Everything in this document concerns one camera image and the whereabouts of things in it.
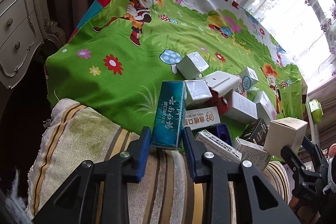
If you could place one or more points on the white barcode box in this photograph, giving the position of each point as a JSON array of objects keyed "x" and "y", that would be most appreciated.
[{"x": 252, "y": 152}]

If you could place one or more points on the small white cube box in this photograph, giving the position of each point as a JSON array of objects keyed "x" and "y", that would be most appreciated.
[{"x": 192, "y": 65}]

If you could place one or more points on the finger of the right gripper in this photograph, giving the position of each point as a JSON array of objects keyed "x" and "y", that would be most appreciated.
[
  {"x": 294, "y": 163},
  {"x": 319, "y": 161}
]

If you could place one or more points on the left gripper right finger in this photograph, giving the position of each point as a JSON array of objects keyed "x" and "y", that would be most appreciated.
[{"x": 233, "y": 190}]

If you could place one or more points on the green tissue pack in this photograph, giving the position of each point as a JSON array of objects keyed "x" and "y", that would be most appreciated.
[{"x": 316, "y": 110}]

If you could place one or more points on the black barcode box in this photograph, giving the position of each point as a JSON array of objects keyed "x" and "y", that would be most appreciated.
[{"x": 256, "y": 132}]

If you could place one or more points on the cream carved drawer cabinet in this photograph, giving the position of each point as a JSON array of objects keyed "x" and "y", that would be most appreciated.
[{"x": 25, "y": 25}]

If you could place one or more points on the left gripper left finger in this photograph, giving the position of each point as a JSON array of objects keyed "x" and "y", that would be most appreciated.
[{"x": 76, "y": 200}]

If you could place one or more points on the medicine box green print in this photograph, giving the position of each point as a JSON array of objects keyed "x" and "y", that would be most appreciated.
[{"x": 219, "y": 147}]

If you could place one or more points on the beige saxophone box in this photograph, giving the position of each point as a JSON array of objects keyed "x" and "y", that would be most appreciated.
[{"x": 284, "y": 132}]

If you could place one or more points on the white grey rectangular box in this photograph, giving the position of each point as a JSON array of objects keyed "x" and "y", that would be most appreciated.
[{"x": 240, "y": 108}]

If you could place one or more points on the green cartoon tablecloth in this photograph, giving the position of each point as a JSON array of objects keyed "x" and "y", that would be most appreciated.
[{"x": 122, "y": 50}]

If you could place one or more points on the white box orange logo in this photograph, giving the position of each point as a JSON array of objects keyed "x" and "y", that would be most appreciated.
[{"x": 202, "y": 118}]

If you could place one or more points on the white pink splash box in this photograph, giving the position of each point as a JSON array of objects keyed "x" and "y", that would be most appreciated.
[{"x": 265, "y": 109}]

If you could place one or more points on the striped towel cushion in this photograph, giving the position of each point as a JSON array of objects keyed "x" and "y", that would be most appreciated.
[{"x": 166, "y": 193}]

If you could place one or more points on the blue pencil sharpener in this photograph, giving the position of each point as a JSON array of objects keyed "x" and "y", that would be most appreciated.
[{"x": 221, "y": 131}]

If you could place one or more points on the teal toothpaste box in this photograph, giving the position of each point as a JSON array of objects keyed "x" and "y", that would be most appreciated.
[{"x": 170, "y": 115}]

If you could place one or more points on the white box blue circle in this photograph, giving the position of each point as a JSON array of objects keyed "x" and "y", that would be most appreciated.
[{"x": 248, "y": 77}]

